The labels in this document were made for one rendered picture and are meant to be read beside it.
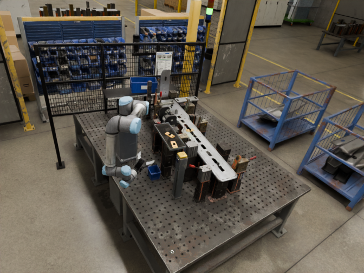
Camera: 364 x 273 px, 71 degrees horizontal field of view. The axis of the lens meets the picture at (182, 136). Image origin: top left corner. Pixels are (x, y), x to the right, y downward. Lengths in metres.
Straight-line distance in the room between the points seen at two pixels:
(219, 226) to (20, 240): 1.91
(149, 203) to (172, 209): 0.20
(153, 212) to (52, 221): 1.30
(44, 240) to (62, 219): 0.26
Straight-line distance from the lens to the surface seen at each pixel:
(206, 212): 2.21
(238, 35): 5.80
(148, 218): 2.12
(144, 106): 2.22
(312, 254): 3.26
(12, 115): 4.41
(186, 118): 2.71
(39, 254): 2.92
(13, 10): 8.84
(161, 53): 3.20
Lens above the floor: 2.39
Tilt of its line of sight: 35 degrees down
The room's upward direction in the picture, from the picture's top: 8 degrees clockwise
